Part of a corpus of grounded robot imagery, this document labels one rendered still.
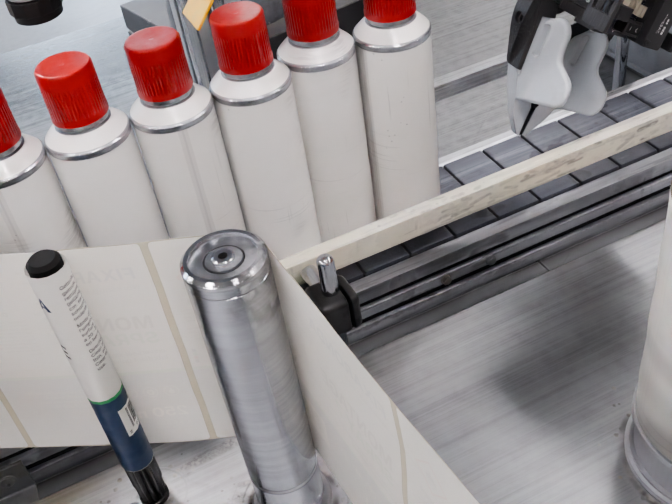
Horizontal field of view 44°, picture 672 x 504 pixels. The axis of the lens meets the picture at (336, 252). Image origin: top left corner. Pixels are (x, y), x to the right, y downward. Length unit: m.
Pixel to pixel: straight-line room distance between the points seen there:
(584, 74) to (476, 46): 0.35
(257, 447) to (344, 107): 0.24
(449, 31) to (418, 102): 0.46
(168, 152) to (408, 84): 0.16
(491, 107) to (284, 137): 0.38
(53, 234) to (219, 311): 0.20
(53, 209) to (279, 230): 0.15
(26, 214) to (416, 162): 0.26
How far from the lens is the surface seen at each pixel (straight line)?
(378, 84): 0.56
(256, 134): 0.53
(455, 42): 1.00
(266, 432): 0.41
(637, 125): 0.70
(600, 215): 0.71
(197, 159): 0.52
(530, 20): 0.62
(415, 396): 0.53
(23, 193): 0.51
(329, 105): 0.55
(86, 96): 0.50
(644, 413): 0.47
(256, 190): 0.55
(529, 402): 0.53
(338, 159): 0.58
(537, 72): 0.63
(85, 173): 0.51
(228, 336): 0.36
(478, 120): 0.86
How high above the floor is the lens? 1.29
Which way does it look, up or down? 41 degrees down
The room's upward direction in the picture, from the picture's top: 10 degrees counter-clockwise
